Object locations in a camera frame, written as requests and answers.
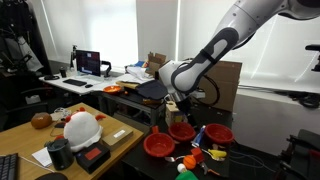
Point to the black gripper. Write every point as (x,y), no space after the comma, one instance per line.
(185,107)

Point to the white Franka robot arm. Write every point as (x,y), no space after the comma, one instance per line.
(213,53)

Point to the red plastic bowl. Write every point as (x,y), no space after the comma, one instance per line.
(181,131)
(159,145)
(219,133)

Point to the small red cylinder block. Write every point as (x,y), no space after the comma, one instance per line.
(155,129)

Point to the orange bowl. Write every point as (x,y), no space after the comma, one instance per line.
(112,89)

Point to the wooden shape sorter box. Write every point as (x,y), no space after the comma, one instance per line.
(170,115)

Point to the yellow banana toy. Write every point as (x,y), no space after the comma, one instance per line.
(217,153)

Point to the orange ball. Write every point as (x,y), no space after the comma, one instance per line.
(189,162)

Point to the small white ball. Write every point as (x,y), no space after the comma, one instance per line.
(181,167)

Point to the large cardboard box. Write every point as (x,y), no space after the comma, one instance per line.
(226,86)

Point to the green plastic toy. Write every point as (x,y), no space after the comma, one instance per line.
(186,175)

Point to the black metal cart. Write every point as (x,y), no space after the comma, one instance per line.
(133,101)

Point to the small open cardboard box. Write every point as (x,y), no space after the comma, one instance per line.
(155,60)

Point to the white paper pile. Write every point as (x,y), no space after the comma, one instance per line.
(138,73)

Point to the tan cardboard piece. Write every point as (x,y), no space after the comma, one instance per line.
(126,85)

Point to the flat cardboard box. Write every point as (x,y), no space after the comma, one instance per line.
(116,136)

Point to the black box red label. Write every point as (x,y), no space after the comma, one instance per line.
(93,156)

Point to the black computer mouse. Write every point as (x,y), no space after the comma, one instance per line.
(88,86)

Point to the white plush chicken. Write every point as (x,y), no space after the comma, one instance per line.
(81,130)

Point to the lit computer monitor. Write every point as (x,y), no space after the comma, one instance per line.
(88,62)

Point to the black keyboard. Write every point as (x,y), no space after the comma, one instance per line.
(8,166)
(74,82)

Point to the black webcam stand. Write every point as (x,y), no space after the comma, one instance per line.
(73,56)

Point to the black mug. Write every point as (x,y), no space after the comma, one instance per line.
(60,154)

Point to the black cup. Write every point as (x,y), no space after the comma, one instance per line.
(63,72)

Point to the white desk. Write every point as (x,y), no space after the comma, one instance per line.
(58,82)

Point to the black headphones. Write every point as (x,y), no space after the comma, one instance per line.
(51,77)

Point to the brown ball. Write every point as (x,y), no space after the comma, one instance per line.
(41,120)

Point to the black round pad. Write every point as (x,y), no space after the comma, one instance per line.
(51,176)

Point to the white paper sheet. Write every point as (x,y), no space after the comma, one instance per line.
(41,156)

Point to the small white container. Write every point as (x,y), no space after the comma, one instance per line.
(33,99)

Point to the black office chair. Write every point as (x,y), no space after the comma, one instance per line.
(20,110)

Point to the wooden desk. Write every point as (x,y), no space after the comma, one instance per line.
(20,140)

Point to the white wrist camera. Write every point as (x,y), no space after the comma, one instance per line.
(199,94)

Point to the black equipment frame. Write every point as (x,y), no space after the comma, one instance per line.
(300,156)

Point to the black camera on stand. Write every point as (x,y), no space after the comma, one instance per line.
(315,48)

